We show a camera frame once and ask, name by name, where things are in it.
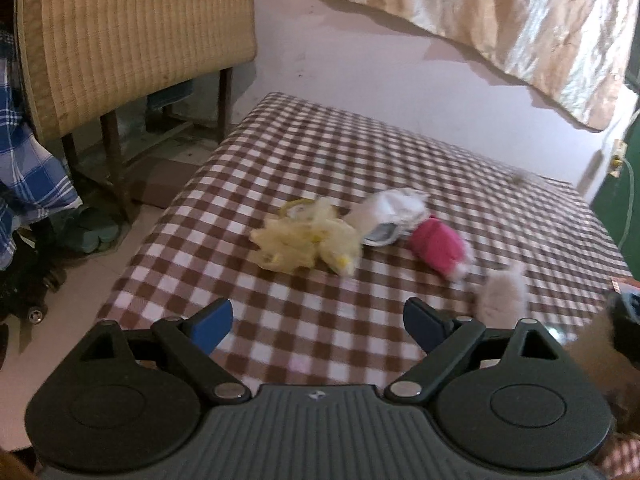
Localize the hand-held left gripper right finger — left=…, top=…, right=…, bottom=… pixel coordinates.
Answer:
left=385, top=296, right=562, bottom=405

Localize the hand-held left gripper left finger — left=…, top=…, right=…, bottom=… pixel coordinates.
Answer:
left=80, top=297, right=253, bottom=404

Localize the pink sock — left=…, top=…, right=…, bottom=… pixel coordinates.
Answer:
left=407, top=215, right=476, bottom=281

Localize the pale pink fluffy cloth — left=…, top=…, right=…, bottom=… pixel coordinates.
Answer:
left=472, top=262, right=529, bottom=326

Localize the pale yellow mesh sponge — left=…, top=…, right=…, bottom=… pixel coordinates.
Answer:
left=249, top=197, right=362, bottom=277

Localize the white cloth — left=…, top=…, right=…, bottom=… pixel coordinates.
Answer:
left=345, top=187, right=432, bottom=247

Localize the person's right forearm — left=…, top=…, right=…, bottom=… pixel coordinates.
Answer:
left=570, top=310, right=640, bottom=411

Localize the green door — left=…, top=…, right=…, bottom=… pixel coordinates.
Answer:
left=590, top=45, right=640, bottom=281

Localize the yellow tape roll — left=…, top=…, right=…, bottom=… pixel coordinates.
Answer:
left=277, top=199, right=321, bottom=221

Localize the green slipper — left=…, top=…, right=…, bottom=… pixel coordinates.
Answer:
left=65, top=207, right=124, bottom=256

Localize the black wheeled item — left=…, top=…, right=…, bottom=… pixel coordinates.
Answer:
left=0, top=225, right=69, bottom=324

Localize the brown checked tablecloth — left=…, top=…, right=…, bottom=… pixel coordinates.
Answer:
left=97, top=91, right=634, bottom=401

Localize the blue plastic item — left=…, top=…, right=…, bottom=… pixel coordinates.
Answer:
left=145, top=80, right=194, bottom=111

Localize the blue plaid cloth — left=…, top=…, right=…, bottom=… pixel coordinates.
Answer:
left=0, top=27, right=84, bottom=271

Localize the tan woven mat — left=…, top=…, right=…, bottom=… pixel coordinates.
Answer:
left=10, top=0, right=259, bottom=144

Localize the wall socket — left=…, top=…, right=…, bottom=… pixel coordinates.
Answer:
left=611, top=139, right=629, bottom=177

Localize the dark wooden chair frame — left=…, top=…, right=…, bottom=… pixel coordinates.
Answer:
left=60, top=67, right=236, bottom=224

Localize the cream crinkled wall cloth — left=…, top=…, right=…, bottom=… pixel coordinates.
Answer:
left=305, top=0, right=634, bottom=134

